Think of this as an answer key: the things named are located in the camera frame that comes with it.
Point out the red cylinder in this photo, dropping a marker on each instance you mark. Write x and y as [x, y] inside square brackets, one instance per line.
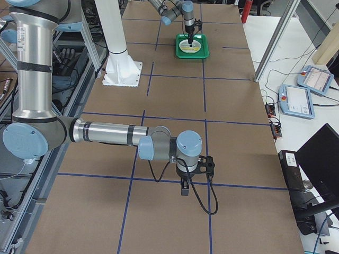
[246, 10]

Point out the green plastic tray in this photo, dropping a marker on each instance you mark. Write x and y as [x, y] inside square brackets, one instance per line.
[201, 54]

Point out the black laptop monitor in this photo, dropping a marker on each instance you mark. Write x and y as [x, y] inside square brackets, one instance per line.
[318, 158]

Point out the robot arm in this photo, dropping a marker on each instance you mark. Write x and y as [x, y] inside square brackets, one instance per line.
[183, 8]
[37, 129]

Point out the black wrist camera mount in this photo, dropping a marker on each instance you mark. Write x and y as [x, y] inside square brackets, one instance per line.
[198, 25]
[205, 166]

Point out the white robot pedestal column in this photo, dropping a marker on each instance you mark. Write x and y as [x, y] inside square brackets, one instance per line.
[121, 69]

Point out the aluminium frame post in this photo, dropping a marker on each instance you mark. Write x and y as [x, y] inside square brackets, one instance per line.
[275, 39]

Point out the blue teach pendant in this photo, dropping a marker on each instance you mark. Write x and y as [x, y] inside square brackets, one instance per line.
[315, 79]
[296, 101]

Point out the black desktop box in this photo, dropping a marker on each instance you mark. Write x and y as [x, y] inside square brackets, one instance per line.
[292, 173]

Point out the near blue teach pendant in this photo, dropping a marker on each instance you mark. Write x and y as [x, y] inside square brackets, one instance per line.
[296, 101]

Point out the far blue teach pendant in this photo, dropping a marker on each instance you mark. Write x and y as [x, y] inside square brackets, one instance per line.
[315, 79]

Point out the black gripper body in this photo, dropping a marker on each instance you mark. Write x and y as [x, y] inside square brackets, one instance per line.
[189, 30]
[183, 174]

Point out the yellow plastic spoon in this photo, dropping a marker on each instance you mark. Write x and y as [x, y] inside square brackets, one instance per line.
[190, 49]

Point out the white round plate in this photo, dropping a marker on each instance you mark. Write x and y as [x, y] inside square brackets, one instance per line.
[184, 44]

